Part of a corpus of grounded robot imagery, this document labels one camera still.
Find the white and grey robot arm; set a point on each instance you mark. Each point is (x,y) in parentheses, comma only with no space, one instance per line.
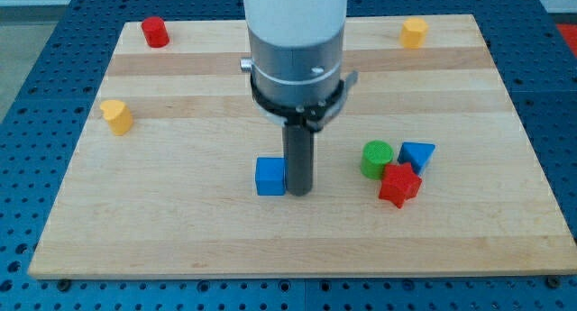
(296,58)

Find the red star block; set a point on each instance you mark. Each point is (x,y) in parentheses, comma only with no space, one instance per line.
(399,183)

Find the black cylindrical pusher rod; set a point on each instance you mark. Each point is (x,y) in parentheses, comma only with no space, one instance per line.
(298,148)

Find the blue cube block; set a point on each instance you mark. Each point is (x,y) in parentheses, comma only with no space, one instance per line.
(270,176)

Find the green cylinder block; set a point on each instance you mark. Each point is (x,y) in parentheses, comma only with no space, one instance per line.
(375,156)

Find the blue triangle block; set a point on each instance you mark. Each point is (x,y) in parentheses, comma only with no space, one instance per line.
(417,154)

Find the wooden board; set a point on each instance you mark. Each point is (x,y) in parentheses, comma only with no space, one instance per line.
(175,197)

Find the yellow hexagon block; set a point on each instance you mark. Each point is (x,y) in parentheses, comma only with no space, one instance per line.
(413,33)

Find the yellow heart block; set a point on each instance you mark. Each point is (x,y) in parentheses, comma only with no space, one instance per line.
(117,115)

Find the red cylinder block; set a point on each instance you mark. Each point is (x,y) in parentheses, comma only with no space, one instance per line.
(155,32)

